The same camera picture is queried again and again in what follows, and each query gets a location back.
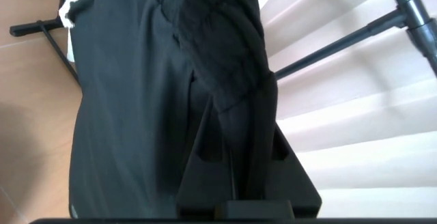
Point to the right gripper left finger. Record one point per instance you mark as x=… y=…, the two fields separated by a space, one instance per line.
x=205 y=179

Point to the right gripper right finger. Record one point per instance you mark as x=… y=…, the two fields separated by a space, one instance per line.
x=293 y=183

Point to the black shorts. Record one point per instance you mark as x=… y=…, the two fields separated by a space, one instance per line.
x=136 y=97

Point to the black clothes rack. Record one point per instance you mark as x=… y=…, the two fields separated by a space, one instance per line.
x=416 y=12

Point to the beige curtain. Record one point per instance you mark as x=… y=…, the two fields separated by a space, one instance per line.
x=358 y=132

